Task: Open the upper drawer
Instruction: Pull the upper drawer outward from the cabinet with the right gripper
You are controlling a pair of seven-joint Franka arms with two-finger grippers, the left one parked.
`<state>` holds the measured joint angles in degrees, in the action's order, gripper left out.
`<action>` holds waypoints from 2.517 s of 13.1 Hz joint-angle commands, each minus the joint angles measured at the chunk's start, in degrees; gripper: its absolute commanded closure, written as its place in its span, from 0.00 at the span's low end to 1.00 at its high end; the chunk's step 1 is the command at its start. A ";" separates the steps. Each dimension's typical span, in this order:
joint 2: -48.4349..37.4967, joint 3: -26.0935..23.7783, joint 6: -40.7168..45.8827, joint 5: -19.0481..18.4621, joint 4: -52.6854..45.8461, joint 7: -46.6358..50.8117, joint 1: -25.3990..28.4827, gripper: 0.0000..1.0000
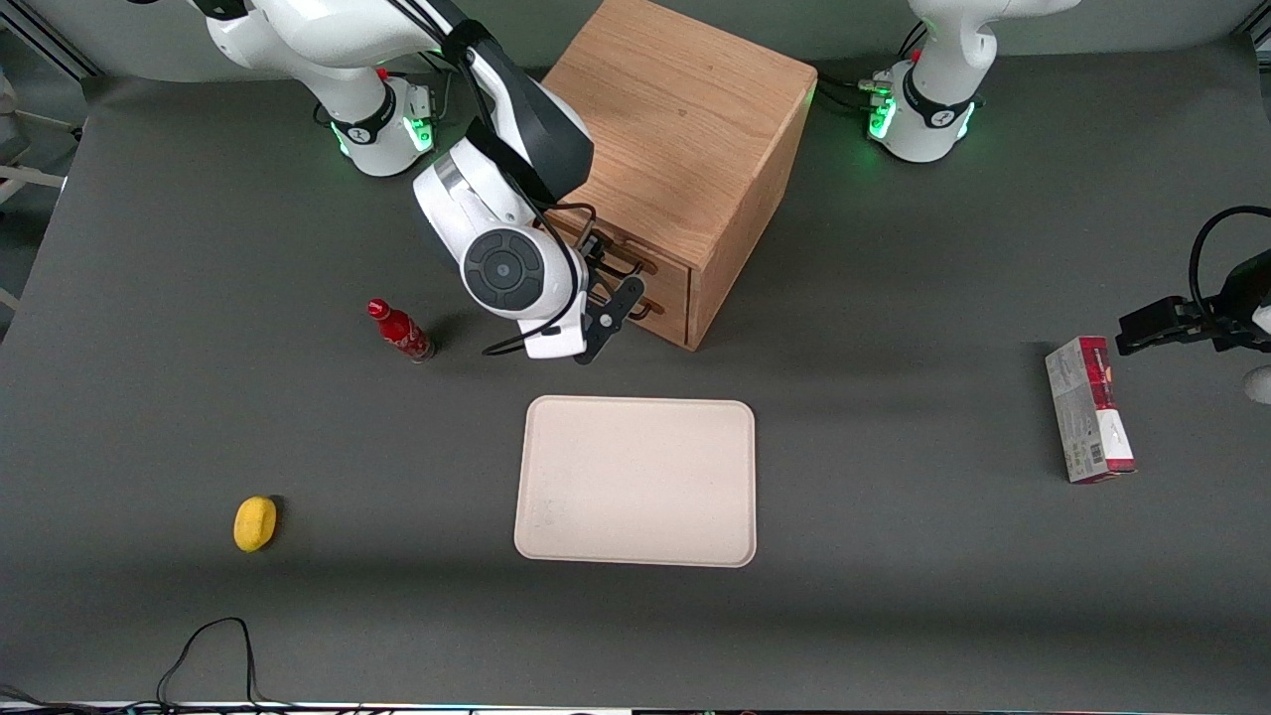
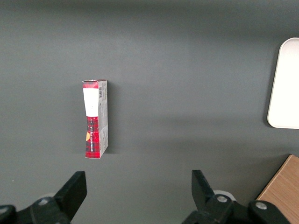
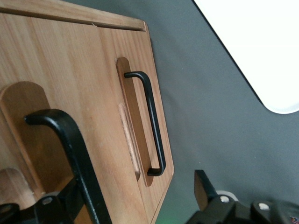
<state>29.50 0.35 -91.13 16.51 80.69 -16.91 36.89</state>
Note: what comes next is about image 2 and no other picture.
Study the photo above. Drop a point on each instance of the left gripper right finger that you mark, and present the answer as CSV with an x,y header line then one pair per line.
x,y
203,193

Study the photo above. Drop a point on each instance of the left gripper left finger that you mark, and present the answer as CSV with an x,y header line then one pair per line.
x,y
74,193

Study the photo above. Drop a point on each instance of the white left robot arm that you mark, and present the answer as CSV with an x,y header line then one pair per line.
x,y
228,193

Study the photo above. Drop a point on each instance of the wooden drawer cabinet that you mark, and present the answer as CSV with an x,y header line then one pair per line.
x,y
285,186

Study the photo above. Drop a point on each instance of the red plaid carton box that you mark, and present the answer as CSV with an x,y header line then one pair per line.
x,y
92,135

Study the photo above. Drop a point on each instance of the beige rounded tray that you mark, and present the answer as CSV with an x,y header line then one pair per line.
x,y
287,88

